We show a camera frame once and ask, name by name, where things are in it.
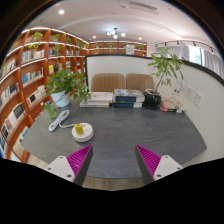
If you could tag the ceiling chandelier lamp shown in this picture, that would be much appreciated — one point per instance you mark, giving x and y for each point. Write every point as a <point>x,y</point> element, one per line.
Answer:
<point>114,33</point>

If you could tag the orange wooden bookshelf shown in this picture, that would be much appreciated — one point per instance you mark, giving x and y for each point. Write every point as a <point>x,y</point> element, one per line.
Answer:
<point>37,53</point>

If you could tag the round white power strip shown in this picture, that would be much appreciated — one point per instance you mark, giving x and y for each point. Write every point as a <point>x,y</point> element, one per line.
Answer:
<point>86,136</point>

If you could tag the white wall socket near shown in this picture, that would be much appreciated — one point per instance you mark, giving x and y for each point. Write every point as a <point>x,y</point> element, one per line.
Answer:
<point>197,99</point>

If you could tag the right tan chair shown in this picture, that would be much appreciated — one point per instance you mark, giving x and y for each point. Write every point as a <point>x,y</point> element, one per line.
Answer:
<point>141,82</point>

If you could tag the dark book stack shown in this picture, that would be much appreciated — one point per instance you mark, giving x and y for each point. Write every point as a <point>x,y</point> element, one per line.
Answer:
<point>126,98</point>

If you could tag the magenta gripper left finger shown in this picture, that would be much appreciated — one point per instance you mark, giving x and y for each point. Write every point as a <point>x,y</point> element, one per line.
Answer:
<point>73,167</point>

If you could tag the tan chair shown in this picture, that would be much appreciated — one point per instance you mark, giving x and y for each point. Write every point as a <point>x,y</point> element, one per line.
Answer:
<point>107,82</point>
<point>141,82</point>

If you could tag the white book stack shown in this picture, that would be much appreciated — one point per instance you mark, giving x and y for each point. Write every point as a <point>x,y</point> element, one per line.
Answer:
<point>98,99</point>

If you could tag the yellow charger plug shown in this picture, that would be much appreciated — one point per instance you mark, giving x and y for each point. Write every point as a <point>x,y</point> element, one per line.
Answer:
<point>79,129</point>

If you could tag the leafy plant in white pot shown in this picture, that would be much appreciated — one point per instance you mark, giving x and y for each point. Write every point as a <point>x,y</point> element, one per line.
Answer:
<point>65,81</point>

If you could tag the left tan chair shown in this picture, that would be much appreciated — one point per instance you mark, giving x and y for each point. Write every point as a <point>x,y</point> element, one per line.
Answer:
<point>107,82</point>

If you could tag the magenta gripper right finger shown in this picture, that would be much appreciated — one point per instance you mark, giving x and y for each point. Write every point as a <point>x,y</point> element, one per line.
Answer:
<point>154,167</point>

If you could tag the tall plant in black pot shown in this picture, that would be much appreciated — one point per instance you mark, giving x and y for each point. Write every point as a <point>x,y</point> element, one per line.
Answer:
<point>165,66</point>

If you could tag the white wall socket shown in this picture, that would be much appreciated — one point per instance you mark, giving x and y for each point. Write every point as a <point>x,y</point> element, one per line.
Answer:
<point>197,99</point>
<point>189,92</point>

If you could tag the books by wall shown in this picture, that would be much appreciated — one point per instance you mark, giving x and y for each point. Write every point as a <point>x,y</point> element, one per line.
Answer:
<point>170,105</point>

